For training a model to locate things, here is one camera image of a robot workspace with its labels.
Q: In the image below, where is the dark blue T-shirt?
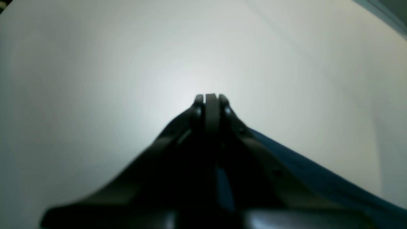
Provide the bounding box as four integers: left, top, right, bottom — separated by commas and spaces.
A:
216, 127, 407, 229

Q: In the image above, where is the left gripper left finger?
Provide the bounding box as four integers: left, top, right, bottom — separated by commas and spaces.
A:
40, 94, 205, 229

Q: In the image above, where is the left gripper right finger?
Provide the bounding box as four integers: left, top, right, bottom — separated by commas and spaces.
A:
206, 94, 375, 229

